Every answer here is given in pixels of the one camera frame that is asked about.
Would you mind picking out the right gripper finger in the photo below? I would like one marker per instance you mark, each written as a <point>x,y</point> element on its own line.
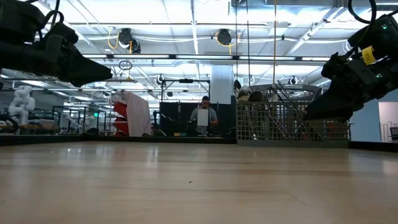
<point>332,105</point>

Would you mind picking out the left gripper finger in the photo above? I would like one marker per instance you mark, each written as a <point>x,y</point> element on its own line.
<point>87,73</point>

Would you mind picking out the silver table knife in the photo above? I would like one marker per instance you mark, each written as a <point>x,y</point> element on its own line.
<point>283,90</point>

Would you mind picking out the red and white board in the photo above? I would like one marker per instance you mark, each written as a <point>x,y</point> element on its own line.
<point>136,112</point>

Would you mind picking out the grey mesh cutlery basket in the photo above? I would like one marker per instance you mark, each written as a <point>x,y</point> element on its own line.
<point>264,124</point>

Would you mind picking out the person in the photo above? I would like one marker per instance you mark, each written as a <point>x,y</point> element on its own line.
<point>213,116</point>

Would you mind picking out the white rectangular sign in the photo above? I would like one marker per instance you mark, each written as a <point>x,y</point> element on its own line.
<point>203,117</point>

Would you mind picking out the black metal frame rack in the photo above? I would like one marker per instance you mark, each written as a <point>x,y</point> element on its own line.
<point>77,107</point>

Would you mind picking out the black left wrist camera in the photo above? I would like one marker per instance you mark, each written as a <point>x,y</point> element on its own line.
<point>60,37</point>

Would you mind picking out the black gantry frame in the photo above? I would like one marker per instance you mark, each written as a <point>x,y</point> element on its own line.
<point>186,80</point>

